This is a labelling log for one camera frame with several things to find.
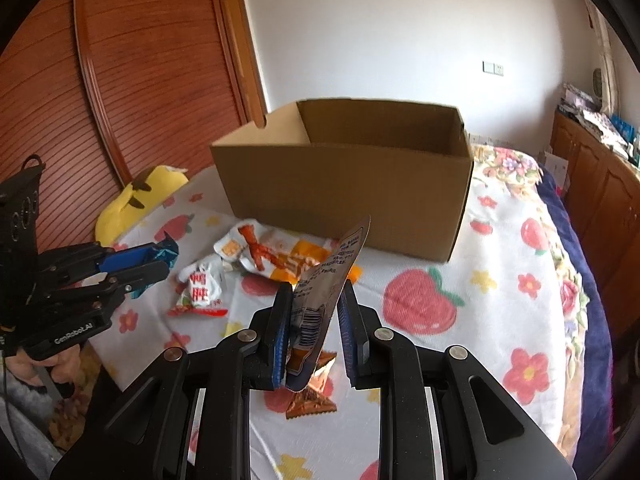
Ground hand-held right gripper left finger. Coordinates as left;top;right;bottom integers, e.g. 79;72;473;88
50;282;296;480

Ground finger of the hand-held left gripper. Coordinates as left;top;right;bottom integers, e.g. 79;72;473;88
42;242;157;286
50;260;171;312

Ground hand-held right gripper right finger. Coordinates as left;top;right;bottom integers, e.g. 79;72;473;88
336;280;576;480

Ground teal foil snack wrapper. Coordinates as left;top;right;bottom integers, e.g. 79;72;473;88
145;236;180;270

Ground blue white snack packet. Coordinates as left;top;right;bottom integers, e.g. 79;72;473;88
285;216;372;392

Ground brown cardboard box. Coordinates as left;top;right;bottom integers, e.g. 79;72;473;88
209;99;475;263

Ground person's left hand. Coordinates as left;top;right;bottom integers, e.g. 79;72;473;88
9;346;83;387

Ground yellow plush toy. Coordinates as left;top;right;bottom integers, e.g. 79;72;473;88
95;165;190;247

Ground small white red snack packet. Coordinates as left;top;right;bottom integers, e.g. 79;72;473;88
167;255;230;318

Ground brown foil snack packet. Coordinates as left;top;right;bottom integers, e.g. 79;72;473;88
285;350;337;420

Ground orange snack packet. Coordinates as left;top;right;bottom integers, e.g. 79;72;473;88
214;218;363;286

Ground strawberry print tablecloth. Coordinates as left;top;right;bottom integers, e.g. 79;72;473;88
90;162;586;480

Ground wooden slatted wardrobe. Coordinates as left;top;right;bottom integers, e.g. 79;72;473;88
0;0;268;256

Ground floral blanket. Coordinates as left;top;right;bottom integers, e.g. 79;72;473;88
467;142;616;466

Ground navy blue blanket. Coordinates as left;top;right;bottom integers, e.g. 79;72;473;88
537;165;631;466

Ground white paper bag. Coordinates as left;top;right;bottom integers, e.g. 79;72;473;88
539;150;568;196

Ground wooden cabinet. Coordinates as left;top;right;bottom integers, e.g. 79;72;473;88
550;110;640;341

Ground pile of patterned paper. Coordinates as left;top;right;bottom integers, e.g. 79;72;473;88
575;109;618;141

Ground stack of pale boxes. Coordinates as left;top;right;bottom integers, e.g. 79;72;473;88
559;82;601;113

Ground blue boxes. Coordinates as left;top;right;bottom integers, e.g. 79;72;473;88
611;115;638;146

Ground patterned curtain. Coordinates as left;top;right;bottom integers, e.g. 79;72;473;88
587;2;621;116

